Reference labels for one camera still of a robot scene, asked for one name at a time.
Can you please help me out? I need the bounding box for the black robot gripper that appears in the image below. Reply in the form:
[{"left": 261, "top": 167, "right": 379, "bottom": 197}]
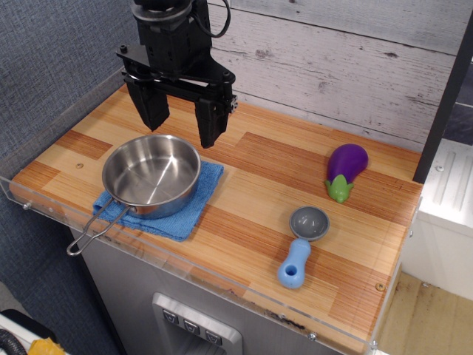
[{"left": 117, "top": 16, "right": 237, "bottom": 149}]

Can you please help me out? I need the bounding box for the blue spoon with grey bowl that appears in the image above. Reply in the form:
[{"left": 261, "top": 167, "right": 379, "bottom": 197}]
[{"left": 277, "top": 206, "right": 330, "bottom": 289}]

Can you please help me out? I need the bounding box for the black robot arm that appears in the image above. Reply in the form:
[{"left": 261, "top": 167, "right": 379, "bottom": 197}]
[{"left": 117, "top": 1, "right": 237, "bottom": 148}]

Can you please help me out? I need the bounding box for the stainless steel pan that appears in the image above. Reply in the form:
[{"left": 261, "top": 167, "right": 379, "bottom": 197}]
[{"left": 67, "top": 134, "right": 202, "bottom": 257}]

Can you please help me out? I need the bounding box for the blue cloth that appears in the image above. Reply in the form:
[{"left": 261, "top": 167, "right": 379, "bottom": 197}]
[{"left": 92, "top": 160, "right": 225, "bottom": 243}]

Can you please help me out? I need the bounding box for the clear acrylic table guard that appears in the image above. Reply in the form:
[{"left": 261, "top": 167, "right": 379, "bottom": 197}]
[{"left": 1, "top": 66, "right": 421, "bottom": 339}]

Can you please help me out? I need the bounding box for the purple toy eggplant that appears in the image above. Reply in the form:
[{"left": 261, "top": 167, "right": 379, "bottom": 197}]
[{"left": 324, "top": 143, "right": 369, "bottom": 203}]

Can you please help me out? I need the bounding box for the grey toy fridge cabinet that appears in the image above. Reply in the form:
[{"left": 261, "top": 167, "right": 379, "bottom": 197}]
[{"left": 78, "top": 226, "right": 378, "bottom": 354}]

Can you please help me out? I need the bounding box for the silver dispenser panel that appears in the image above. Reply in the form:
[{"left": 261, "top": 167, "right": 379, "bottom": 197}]
[{"left": 152, "top": 292, "right": 243, "bottom": 354}]

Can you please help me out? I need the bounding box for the yellow tape object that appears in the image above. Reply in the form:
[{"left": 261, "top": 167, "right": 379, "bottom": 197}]
[{"left": 27, "top": 338, "right": 67, "bottom": 355}]

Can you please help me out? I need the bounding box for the white toy sink unit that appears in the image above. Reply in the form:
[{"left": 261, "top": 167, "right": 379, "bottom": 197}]
[{"left": 400, "top": 139, "right": 472, "bottom": 300}]

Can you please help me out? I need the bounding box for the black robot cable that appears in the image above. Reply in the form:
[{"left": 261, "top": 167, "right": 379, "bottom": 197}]
[{"left": 193, "top": 0, "right": 233, "bottom": 38}]

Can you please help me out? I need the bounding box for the dark right post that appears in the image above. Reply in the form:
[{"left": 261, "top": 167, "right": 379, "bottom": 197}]
[{"left": 412, "top": 14, "right": 472, "bottom": 183}]

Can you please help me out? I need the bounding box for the black corrugated hose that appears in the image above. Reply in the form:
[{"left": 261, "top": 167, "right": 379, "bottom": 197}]
[{"left": 0, "top": 328, "right": 24, "bottom": 355}]

